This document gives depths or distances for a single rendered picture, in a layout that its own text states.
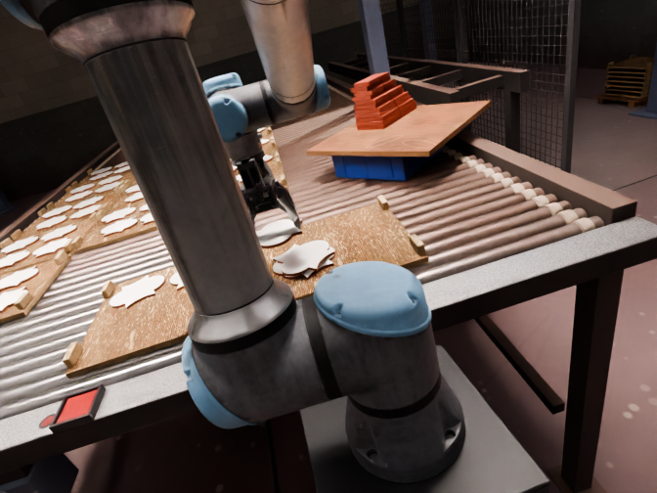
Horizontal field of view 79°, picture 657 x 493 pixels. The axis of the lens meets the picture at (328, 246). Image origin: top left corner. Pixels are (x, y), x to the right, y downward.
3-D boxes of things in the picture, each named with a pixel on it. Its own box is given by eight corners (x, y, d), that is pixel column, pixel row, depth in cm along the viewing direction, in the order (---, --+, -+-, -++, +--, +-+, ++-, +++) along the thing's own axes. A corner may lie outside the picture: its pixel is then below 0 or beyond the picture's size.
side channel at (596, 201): (633, 238, 90) (638, 201, 85) (608, 246, 89) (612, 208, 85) (323, 80, 442) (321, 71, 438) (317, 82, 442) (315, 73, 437)
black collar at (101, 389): (94, 421, 73) (89, 415, 73) (53, 433, 73) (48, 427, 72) (106, 388, 80) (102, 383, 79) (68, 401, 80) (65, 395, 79)
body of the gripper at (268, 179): (246, 219, 84) (225, 165, 79) (249, 203, 92) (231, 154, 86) (281, 209, 84) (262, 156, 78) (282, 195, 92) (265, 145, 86)
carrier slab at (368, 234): (429, 262, 89) (428, 256, 89) (254, 317, 88) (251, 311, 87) (383, 205, 120) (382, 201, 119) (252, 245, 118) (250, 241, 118)
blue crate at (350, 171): (447, 147, 149) (444, 120, 144) (406, 182, 130) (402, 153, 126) (378, 148, 169) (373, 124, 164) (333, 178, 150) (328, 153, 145)
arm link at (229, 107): (258, 83, 63) (258, 77, 72) (190, 104, 63) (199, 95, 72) (274, 132, 67) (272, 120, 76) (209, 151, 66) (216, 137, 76)
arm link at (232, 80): (196, 84, 71) (201, 80, 79) (218, 144, 77) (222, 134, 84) (238, 72, 72) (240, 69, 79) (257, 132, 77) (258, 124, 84)
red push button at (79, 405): (91, 418, 74) (87, 413, 73) (59, 428, 74) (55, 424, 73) (101, 393, 79) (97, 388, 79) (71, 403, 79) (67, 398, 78)
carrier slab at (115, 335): (253, 318, 87) (250, 313, 87) (68, 379, 85) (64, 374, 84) (249, 246, 118) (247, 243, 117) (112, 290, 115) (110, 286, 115)
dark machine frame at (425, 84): (529, 258, 228) (530, 69, 178) (465, 279, 226) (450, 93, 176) (376, 143, 487) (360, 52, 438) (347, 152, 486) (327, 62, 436)
